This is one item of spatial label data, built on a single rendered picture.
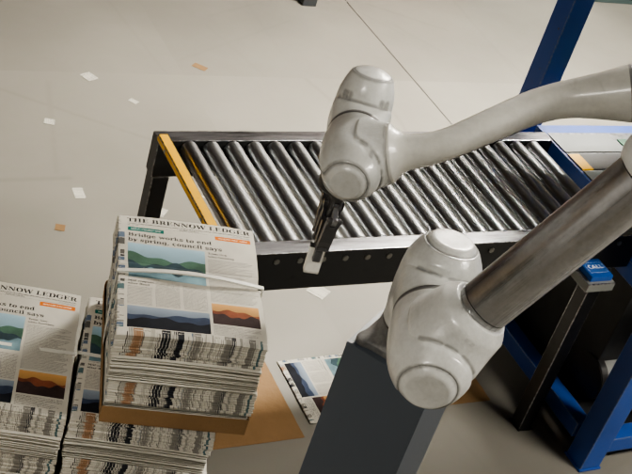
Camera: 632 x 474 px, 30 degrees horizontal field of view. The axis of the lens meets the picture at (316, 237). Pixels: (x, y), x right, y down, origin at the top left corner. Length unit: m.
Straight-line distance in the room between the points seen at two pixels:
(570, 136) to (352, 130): 2.05
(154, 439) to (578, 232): 0.92
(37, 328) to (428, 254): 0.82
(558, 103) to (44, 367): 1.11
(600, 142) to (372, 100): 2.02
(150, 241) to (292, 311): 1.71
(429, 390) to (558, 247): 0.34
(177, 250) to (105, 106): 2.56
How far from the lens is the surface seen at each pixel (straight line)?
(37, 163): 4.48
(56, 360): 2.43
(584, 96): 2.06
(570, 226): 1.99
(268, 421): 3.62
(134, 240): 2.38
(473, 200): 3.39
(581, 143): 3.94
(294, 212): 3.07
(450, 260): 2.23
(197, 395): 2.26
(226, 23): 5.82
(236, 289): 2.33
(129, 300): 2.23
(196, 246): 2.40
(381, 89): 2.05
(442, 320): 2.08
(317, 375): 3.82
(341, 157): 1.91
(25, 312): 2.52
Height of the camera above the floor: 2.47
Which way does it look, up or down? 34 degrees down
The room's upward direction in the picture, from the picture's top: 18 degrees clockwise
